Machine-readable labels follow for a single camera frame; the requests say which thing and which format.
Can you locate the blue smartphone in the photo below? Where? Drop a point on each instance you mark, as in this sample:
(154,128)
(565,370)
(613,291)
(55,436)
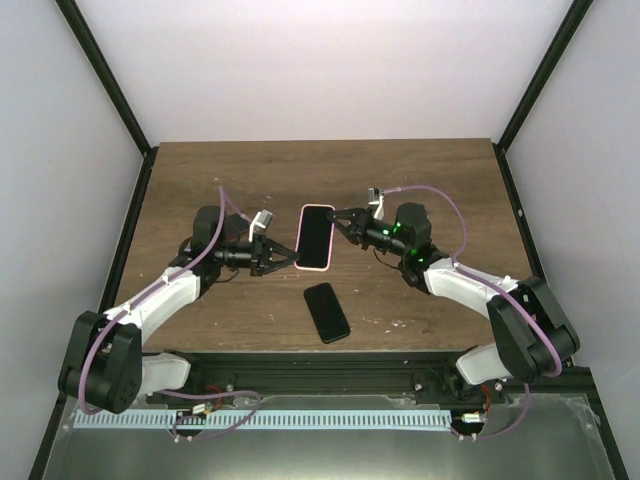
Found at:
(315,237)

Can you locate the black frame post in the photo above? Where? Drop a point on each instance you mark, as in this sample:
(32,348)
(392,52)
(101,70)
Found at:
(568,27)
(91,49)

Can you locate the left black frame post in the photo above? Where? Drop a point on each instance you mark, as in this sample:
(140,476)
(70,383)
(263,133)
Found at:
(91,49)

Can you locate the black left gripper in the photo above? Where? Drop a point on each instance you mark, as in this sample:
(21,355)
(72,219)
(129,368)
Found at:
(266,265)

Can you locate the right black frame post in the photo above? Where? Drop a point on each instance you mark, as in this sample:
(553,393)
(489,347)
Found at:
(568,27)

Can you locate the black smartphone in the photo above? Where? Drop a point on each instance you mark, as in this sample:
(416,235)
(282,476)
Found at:
(327,313)

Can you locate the black phone case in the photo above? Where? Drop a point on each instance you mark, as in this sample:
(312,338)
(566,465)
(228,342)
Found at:
(327,313)

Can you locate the white slotted cable duct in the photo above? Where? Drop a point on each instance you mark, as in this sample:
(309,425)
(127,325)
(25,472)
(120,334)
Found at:
(159,419)

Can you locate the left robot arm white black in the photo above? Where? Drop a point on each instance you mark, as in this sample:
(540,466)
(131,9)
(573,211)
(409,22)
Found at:
(217,241)

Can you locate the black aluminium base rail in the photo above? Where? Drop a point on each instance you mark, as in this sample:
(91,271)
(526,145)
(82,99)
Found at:
(429,377)

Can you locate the pink phone case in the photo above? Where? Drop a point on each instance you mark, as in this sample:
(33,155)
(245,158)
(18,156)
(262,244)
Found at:
(315,237)

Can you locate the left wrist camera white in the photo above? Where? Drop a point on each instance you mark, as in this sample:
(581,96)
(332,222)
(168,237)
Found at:
(259,224)

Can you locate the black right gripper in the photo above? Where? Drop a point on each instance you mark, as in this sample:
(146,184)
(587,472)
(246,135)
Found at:
(359,225)

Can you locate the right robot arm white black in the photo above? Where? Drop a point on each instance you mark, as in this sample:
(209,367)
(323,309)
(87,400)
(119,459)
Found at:
(533,336)

